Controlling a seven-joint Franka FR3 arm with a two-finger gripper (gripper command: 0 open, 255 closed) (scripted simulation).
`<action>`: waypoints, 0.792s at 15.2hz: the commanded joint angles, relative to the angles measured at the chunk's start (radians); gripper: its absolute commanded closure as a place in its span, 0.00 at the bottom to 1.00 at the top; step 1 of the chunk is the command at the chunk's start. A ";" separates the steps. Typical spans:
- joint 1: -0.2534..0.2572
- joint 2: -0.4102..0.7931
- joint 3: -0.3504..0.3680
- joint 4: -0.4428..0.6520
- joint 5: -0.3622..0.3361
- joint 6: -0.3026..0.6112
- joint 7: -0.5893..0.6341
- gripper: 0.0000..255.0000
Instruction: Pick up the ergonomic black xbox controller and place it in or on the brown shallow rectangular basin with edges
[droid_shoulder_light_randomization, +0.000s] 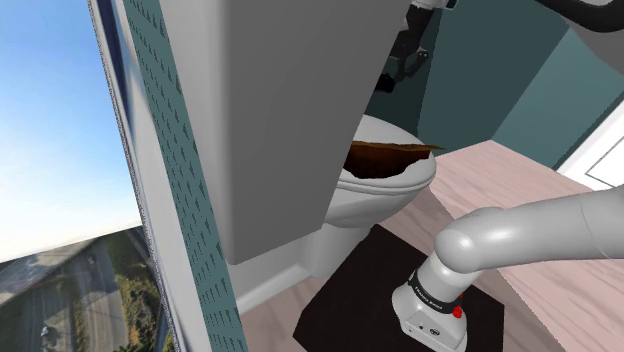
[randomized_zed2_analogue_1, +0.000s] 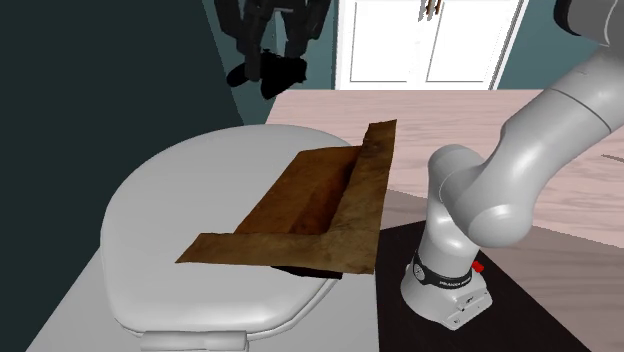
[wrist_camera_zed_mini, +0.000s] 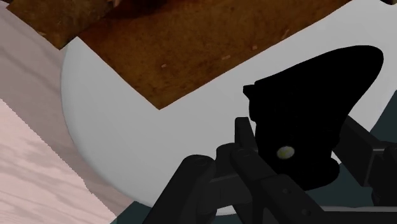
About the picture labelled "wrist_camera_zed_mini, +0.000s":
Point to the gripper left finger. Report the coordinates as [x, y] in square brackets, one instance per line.
[248, 173]

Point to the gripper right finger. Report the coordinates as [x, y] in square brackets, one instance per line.
[369, 155]

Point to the black horn-shaped object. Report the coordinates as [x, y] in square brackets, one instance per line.
[310, 102]

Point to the white round table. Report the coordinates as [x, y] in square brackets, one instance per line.
[124, 130]

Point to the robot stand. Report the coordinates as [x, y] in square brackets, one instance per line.
[192, 46]

